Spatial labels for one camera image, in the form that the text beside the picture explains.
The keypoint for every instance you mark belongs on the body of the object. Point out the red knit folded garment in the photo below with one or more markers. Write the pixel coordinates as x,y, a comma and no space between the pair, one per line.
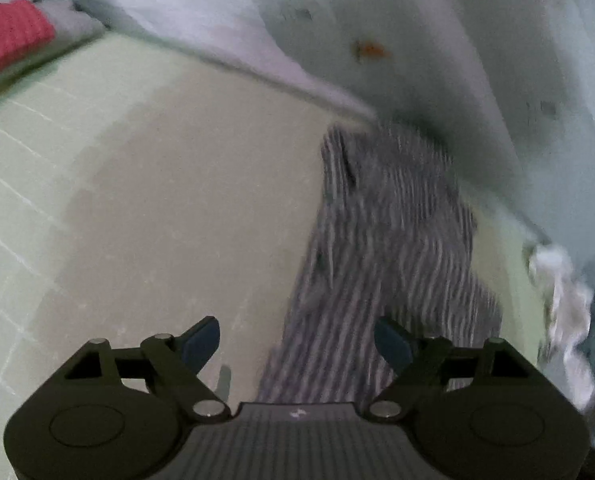
7,35

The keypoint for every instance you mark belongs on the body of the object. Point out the grey folded garment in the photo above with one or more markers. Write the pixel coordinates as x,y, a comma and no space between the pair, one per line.
72,20

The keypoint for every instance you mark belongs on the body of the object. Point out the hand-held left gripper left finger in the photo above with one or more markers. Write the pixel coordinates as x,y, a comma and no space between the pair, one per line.
202,342

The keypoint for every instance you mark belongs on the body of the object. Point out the dark plaid shirt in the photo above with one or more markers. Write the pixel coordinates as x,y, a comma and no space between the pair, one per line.
377,260

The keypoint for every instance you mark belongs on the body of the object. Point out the pale blue carrot-print quilt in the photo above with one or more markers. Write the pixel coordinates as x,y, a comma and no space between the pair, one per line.
427,35

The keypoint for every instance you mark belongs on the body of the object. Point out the white crumpled garment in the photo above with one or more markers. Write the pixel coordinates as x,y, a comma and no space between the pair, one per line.
562,300

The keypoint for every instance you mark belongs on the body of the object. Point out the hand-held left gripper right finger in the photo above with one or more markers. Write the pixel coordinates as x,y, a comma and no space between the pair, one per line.
392,342

